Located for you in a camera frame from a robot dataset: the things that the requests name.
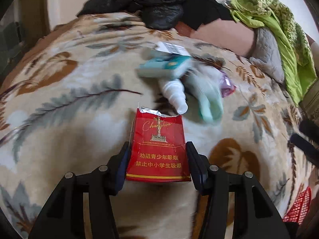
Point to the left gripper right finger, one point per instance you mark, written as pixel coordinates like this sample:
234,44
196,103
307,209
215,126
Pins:
255,216

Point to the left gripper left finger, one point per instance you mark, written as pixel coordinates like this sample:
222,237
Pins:
62,216

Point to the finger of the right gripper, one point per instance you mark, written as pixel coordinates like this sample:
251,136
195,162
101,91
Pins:
309,128
310,152

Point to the purple plastic wrapper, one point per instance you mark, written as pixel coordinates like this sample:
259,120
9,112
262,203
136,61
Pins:
226,86

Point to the mint green white sock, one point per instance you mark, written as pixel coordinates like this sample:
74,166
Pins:
203,82

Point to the red cigarette pack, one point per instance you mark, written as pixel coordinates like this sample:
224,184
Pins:
158,153

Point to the white spray bottle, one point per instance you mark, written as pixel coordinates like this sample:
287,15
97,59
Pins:
173,91

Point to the teal cartoon tissue pack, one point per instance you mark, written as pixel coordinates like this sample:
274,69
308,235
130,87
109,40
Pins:
167,67

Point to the white cigarette box with barcode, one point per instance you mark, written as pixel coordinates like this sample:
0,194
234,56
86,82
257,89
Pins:
160,49

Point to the red plastic waste basket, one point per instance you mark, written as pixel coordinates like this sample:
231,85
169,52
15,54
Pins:
300,208

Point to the grey quilted pillow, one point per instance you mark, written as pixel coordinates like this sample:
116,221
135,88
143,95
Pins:
266,55

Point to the pink quilted mattress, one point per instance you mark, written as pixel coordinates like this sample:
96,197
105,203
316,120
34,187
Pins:
230,35

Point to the green floral quilt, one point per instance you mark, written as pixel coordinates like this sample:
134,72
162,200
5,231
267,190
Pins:
294,48

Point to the black cloth garment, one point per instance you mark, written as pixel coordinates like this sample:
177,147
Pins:
203,12

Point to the black puffer jacket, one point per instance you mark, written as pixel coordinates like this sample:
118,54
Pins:
155,14

